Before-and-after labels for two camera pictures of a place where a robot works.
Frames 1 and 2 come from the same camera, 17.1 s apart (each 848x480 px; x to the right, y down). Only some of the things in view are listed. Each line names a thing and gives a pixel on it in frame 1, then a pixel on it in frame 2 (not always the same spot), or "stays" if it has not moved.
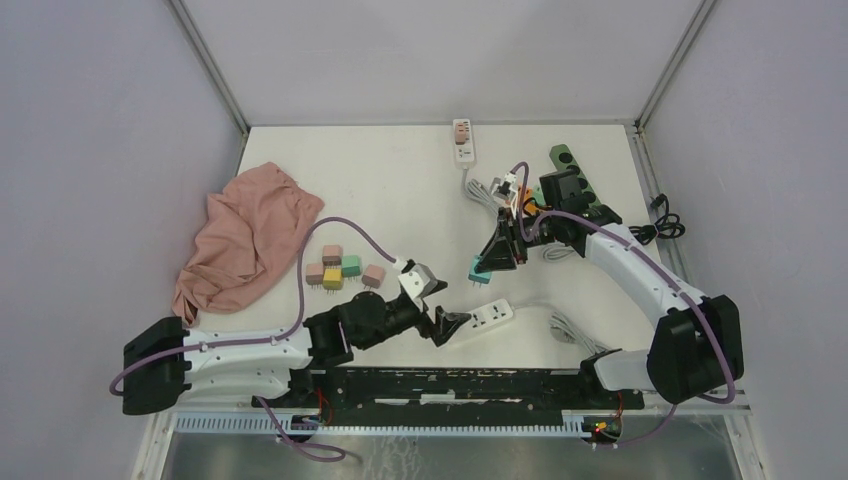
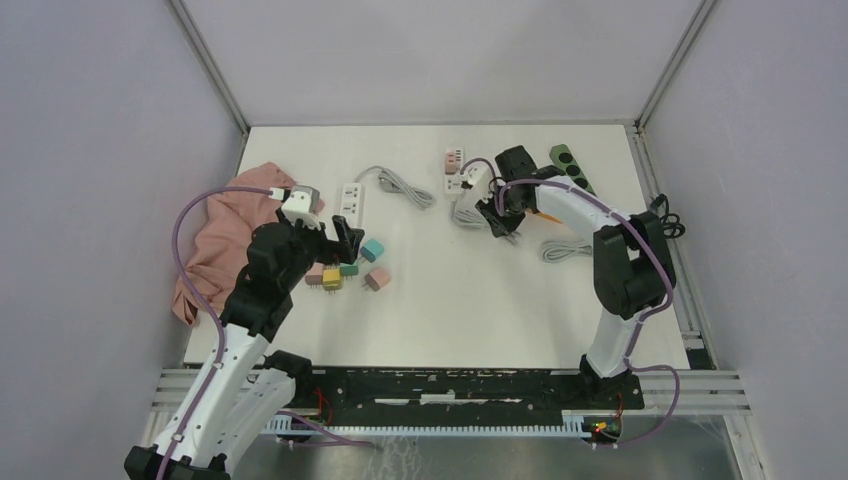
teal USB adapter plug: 478,277 → 372,250
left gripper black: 446,323 → 348,240
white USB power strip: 491,314 → 350,204
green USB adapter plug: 350,266 stays
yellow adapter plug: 332,280 stays
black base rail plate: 460,389 stays
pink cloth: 247,243 stays
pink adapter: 460,134 → 450,162
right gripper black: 503,247 → 500,226
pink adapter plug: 315,274 stays
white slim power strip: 465,152 → 453,181
